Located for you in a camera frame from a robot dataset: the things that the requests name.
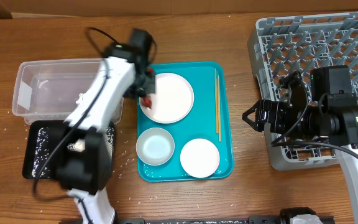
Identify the wooden chopstick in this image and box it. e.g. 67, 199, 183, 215
214, 69, 219, 134
217, 76, 221, 142

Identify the grey dish rack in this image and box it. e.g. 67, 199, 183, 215
247, 10, 358, 171

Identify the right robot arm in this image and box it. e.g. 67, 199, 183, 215
242, 65, 358, 223

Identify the teal plastic tray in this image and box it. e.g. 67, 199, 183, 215
137, 61, 234, 182

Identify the clear plastic bin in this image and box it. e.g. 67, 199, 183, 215
11, 58, 124, 125

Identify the grey bowl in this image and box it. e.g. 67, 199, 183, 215
136, 128, 175, 166

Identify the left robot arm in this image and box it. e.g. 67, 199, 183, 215
32, 27, 157, 223

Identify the white bowl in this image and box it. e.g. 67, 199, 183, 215
180, 138, 220, 179

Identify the large white plate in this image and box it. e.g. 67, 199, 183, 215
140, 73, 195, 124

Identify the red snack wrapper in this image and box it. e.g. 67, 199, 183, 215
142, 68, 155, 109

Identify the white tissue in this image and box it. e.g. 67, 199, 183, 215
75, 93, 86, 106

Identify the black tray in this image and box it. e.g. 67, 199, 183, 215
22, 120, 115, 179

